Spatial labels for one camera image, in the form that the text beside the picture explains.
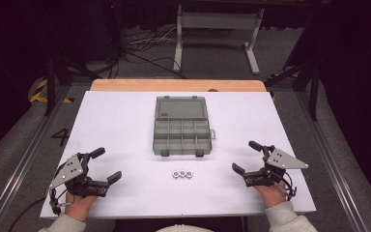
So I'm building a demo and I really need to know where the aluminium floor rail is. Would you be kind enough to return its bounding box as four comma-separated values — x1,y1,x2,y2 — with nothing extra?
0,86,73,232
294,91,371,232

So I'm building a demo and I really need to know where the wooden table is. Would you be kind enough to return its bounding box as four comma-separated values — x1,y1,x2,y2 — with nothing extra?
90,78,268,93

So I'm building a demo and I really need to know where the person's torso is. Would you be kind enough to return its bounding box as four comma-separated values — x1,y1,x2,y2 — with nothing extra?
156,224,215,232

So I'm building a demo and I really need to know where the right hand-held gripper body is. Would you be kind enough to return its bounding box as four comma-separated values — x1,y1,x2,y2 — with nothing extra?
243,145,310,189

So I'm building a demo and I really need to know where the black tripod stand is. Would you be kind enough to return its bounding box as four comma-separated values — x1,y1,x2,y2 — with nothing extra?
43,54,104,117
265,61,322,122

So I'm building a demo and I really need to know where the grey plastic compartment box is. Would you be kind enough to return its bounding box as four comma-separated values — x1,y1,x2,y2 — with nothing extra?
152,95,216,158

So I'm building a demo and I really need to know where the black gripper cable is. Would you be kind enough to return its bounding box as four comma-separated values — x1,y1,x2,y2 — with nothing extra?
8,188,69,232
278,170,299,201

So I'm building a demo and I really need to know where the yellow black floor tape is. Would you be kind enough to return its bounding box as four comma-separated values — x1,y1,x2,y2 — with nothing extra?
28,77,75,104

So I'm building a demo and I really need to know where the white metal stand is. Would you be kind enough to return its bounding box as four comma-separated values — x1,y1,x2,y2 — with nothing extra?
172,4,266,75

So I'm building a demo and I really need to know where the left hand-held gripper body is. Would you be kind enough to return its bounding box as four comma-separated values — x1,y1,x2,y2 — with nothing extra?
48,153,110,199

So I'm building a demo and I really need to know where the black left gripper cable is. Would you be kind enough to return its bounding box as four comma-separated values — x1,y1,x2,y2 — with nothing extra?
8,188,69,232

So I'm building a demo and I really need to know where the bundle of floor cables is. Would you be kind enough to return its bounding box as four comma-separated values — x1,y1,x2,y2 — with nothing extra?
119,24,188,80

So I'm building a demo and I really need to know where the person's right hand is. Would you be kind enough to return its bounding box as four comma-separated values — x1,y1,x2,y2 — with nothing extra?
253,181,288,209

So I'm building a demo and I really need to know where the person's left hand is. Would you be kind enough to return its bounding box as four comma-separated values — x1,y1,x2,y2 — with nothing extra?
65,193,99,222

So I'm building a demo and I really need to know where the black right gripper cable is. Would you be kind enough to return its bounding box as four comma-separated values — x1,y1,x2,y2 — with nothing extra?
278,170,299,201

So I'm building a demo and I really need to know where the white table board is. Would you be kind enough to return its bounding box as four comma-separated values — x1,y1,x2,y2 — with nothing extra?
40,90,317,220

